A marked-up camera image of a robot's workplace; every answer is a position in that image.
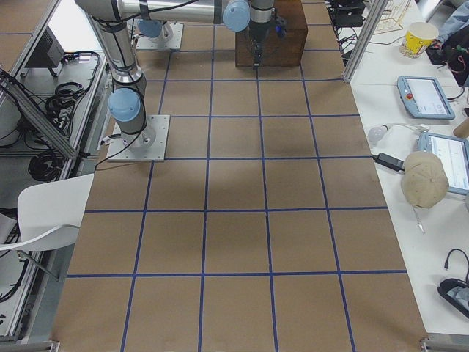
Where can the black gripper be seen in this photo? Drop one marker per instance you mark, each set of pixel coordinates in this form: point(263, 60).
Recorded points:
point(256, 32)

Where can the yellow popcorn paper cup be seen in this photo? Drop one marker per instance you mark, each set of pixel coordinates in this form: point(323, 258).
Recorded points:
point(419, 36)

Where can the dark wooden drawer cabinet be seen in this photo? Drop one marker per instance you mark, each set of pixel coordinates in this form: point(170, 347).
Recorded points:
point(285, 52)

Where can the aluminium frame post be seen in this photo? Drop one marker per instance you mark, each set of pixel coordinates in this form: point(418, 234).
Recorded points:
point(364, 38)

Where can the teach pendant tablet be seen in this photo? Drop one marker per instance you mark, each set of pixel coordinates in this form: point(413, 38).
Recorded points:
point(453, 153)
point(423, 98)

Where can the white light bulb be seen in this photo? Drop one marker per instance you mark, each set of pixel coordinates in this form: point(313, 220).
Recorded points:
point(377, 133)

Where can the gold wire rack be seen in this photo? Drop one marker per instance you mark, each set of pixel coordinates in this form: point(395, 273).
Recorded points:
point(392, 16)

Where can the beige baseball cap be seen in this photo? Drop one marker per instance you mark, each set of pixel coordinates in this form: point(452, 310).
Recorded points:
point(424, 183)

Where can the teach pendant tablet lower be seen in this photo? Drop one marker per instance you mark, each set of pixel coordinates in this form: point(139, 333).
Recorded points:
point(453, 153)

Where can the cardboard tube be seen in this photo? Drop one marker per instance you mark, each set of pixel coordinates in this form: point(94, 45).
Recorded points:
point(462, 130)

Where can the teach pendant tablet upper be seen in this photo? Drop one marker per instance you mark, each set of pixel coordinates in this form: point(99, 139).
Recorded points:
point(423, 98)

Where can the white plastic chair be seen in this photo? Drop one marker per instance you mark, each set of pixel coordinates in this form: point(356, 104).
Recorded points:
point(50, 214)

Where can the black power adapter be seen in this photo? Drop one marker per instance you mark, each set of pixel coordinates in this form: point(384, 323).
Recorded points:
point(389, 162)

